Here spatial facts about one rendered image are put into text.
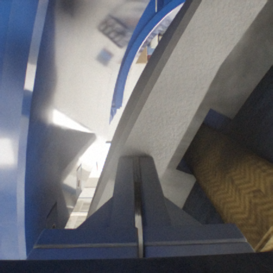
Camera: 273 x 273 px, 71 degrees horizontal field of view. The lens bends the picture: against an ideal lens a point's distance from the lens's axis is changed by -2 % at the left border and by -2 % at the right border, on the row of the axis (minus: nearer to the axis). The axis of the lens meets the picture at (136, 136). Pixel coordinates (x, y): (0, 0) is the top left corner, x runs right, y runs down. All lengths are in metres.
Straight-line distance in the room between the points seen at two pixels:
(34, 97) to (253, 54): 0.32
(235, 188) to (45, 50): 0.26
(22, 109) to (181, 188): 0.29
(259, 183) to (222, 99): 0.16
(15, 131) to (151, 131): 0.12
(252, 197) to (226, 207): 0.04
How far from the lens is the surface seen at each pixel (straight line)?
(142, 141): 0.15
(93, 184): 9.94
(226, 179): 0.30
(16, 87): 0.20
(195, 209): 0.36
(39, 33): 0.19
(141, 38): 2.06
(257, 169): 0.26
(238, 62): 0.36
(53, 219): 0.35
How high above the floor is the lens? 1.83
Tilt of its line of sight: 16 degrees up
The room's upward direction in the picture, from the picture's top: 179 degrees clockwise
